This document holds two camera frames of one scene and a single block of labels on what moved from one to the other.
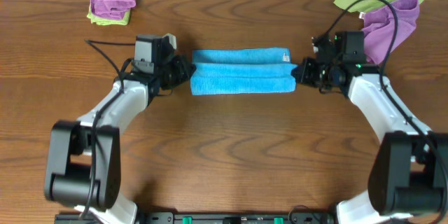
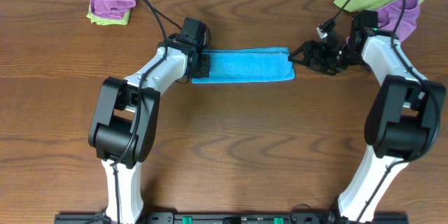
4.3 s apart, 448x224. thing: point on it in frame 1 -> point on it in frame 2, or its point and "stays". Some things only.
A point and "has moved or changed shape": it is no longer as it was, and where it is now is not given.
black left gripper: x=183 y=71 -> x=204 y=65
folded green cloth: x=105 y=21 stays
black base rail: x=236 y=217 stays
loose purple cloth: x=379 y=28 stays
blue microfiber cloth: x=242 y=71 has moved or changed shape
